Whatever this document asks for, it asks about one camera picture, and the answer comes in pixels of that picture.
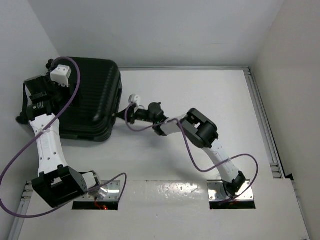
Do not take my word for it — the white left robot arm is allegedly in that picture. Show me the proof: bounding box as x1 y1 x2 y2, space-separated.
22 75 100 208

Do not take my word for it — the metal base plate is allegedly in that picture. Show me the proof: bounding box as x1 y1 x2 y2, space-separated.
207 180 255 202
74 180 121 203

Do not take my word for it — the black suitcase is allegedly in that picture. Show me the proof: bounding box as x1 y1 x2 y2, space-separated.
16 56 123 144

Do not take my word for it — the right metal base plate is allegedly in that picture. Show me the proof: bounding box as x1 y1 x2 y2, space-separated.
207 180 255 202

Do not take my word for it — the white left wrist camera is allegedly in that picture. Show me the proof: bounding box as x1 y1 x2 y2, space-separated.
50 64 72 88

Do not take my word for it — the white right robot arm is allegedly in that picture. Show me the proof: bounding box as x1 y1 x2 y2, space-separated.
124 102 246 198

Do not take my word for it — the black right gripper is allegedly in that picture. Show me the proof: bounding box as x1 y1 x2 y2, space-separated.
117 103 158 124

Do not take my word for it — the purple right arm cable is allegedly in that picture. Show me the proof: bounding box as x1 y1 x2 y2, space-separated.
124 103 260 203

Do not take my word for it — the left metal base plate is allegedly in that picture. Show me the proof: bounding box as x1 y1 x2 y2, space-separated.
74 180 121 203

